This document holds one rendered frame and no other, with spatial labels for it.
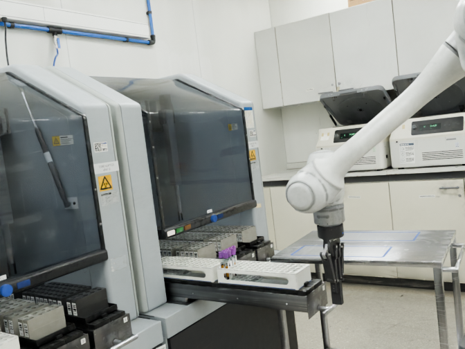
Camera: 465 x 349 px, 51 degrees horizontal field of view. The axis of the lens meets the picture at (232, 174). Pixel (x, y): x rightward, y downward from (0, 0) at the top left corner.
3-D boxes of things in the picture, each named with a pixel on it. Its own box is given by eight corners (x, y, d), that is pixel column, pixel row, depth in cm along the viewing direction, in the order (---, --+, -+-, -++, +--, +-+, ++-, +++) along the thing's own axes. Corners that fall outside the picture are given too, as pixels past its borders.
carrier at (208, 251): (212, 257, 194) (210, 242, 193) (216, 257, 193) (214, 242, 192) (194, 265, 184) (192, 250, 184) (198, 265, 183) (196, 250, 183)
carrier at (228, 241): (234, 247, 206) (232, 233, 206) (238, 247, 205) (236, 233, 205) (218, 254, 197) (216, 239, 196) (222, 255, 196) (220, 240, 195)
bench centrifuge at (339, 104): (317, 174, 392) (308, 95, 387) (347, 165, 441) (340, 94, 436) (385, 170, 359) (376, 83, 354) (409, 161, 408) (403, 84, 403)
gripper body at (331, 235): (324, 220, 146) (326, 251, 146) (311, 226, 139) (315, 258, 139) (347, 220, 141) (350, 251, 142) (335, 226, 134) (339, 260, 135)
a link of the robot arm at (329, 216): (306, 207, 138) (308, 228, 139) (336, 207, 133) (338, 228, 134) (320, 201, 146) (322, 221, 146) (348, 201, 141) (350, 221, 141)
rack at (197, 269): (149, 279, 179) (147, 263, 178) (167, 271, 187) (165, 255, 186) (213, 286, 161) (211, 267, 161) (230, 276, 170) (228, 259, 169)
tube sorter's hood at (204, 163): (73, 237, 197) (49, 79, 192) (171, 208, 247) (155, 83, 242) (165, 239, 168) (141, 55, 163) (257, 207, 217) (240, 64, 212)
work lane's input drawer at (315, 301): (141, 298, 180) (138, 274, 179) (166, 286, 191) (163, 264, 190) (322, 322, 138) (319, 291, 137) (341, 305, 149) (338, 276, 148)
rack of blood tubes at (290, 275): (217, 286, 160) (215, 268, 160) (234, 277, 169) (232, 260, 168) (298, 294, 143) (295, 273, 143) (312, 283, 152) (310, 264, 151)
